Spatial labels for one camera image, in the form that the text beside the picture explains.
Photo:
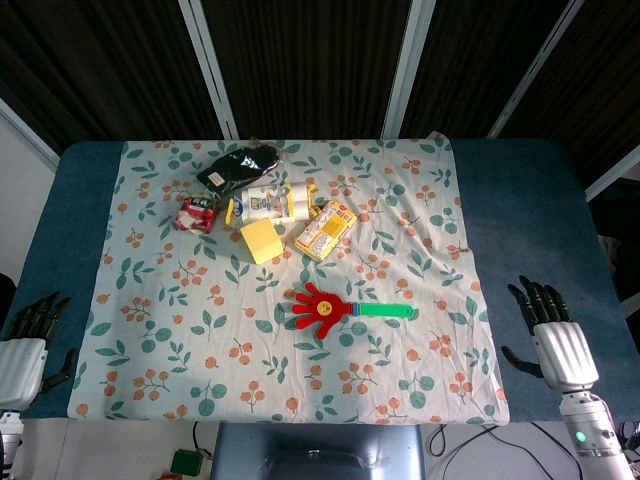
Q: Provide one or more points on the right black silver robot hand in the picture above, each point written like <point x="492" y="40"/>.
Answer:
<point x="562" y="350"/>

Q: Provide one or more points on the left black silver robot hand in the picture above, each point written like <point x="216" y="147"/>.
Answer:
<point x="17" y="365"/>

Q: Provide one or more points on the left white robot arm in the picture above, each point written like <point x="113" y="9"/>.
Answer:
<point x="9" y="435"/>

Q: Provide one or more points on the blue felt table cover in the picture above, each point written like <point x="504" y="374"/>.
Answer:
<point x="530" y="225"/>

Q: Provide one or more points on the green box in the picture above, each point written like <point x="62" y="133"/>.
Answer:
<point x="186" y="462"/>

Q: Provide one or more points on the floral leaf berry tablecloth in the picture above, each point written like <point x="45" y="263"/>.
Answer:
<point x="225" y="350"/>

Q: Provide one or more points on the red white snack packet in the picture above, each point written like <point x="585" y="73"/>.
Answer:
<point x="196" y="215"/>

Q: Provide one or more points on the grey robot chest base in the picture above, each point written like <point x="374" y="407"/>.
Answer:
<point x="320" y="450"/>

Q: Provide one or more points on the yellow printed cardboard box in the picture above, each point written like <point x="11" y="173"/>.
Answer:
<point x="326" y="229"/>

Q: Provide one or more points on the yellow sponge block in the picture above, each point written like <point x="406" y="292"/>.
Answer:
<point x="261" y="241"/>

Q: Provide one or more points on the white rolls yellow pack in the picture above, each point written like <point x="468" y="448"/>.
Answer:
<point x="265" y="202"/>

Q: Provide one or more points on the black sock package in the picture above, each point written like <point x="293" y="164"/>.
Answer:
<point x="240" y="165"/>

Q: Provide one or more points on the white metal frame post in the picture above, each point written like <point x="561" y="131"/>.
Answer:
<point x="207" y="65"/>
<point x="30" y="140"/>
<point x="535" y="70"/>
<point x="407" y="65"/>
<point x="612" y="172"/>

